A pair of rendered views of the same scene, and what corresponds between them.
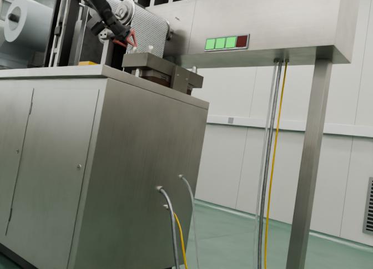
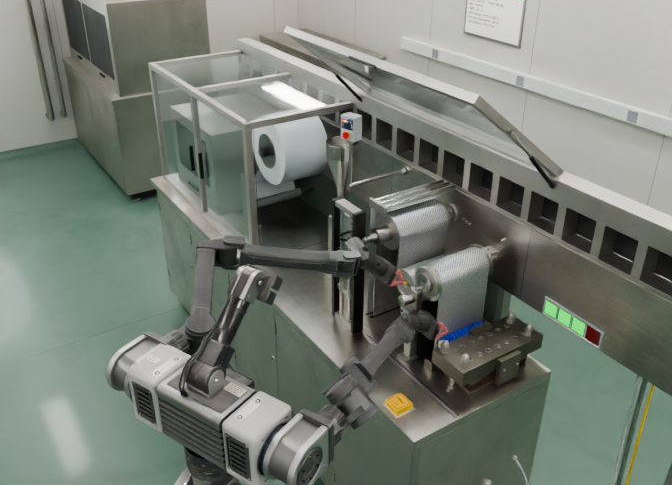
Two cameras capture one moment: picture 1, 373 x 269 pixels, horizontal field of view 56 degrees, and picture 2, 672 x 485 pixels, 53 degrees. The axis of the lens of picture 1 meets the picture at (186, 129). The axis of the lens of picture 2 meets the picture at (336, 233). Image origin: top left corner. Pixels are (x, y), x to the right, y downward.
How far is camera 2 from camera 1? 1.97 m
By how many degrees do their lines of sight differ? 36
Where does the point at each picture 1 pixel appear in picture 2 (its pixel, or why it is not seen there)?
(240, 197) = not seen: hidden behind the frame
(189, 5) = (521, 231)
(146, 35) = (459, 298)
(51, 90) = not seen: hidden behind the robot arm
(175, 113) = (502, 415)
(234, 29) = (584, 310)
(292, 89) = not seen: outside the picture
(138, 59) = (452, 371)
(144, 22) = (456, 288)
